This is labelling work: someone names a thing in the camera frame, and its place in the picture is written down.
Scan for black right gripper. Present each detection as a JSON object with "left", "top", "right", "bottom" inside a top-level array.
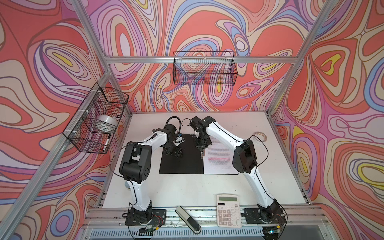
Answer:
[{"left": 193, "top": 132, "right": 213, "bottom": 151}]

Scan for printed paper files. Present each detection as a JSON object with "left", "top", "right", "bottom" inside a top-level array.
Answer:
[{"left": 203, "top": 144, "right": 239, "bottom": 175}]

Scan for blue file folder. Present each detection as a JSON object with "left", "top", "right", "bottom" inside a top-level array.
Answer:
[{"left": 159, "top": 134, "right": 224, "bottom": 175}]

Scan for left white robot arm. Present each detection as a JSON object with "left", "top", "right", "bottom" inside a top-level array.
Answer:
[{"left": 119, "top": 116, "right": 184, "bottom": 217}]

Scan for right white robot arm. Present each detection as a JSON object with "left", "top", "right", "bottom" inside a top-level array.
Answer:
[{"left": 190, "top": 116, "right": 282, "bottom": 223}]

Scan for white tape roll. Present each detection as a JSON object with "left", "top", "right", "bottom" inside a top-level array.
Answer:
[{"left": 253, "top": 132, "right": 268, "bottom": 143}]

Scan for marker pen in basket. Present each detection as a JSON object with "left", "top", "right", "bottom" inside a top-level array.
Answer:
[{"left": 102, "top": 135, "right": 111, "bottom": 153}]

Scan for white desk calculator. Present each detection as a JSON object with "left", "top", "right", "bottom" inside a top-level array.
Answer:
[{"left": 217, "top": 194, "right": 242, "bottom": 229}]

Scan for grey black stapler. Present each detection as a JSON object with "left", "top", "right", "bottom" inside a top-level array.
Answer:
[{"left": 175, "top": 206, "right": 202, "bottom": 235}]

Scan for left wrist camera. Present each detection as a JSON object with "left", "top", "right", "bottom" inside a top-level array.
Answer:
[{"left": 174, "top": 135, "right": 185, "bottom": 146}]

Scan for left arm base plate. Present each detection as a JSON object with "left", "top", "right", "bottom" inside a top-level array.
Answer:
[{"left": 122, "top": 209, "right": 167, "bottom": 227}]

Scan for black wire basket back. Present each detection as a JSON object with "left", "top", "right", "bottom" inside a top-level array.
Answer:
[{"left": 173, "top": 51, "right": 238, "bottom": 86}]

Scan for black wire basket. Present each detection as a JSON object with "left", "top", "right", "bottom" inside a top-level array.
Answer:
[
  {"left": 63, "top": 83, "right": 129, "bottom": 154},
  {"left": 173, "top": 51, "right": 238, "bottom": 86}
]

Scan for black wire basket left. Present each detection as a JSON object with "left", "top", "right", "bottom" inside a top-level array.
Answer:
[{"left": 63, "top": 83, "right": 129, "bottom": 154}]

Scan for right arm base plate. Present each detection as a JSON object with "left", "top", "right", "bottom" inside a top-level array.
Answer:
[{"left": 241, "top": 208, "right": 287, "bottom": 225}]

